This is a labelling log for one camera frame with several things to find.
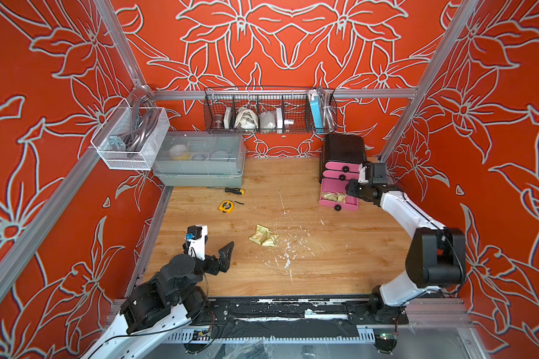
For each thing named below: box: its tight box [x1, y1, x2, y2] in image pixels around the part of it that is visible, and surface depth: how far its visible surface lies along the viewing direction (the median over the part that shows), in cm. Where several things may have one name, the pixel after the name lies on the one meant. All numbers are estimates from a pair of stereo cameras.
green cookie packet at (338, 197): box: [330, 192, 348, 204], surface depth 102 cm
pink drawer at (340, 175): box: [321, 169, 360, 181], surface depth 102 cm
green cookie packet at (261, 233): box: [248, 224, 270, 245], surface depth 92 cm
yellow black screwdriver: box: [214, 186, 246, 196], surface depth 107 cm
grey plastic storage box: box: [151, 127, 247, 187], surface depth 100 cm
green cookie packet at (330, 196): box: [322, 192, 339, 202], surface depth 102 cm
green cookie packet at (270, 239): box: [261, 230, 279, 247], surface depth 89 cm
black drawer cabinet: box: [318, 133, 367, 197], surface depth 103 cm
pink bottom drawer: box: [318, 178, 359, 212], surface depth 102 cm
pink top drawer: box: [324, 161, 361, 173], surface depth 98 cm
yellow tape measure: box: [217, 199, 245, 214], surface depth 102 cm
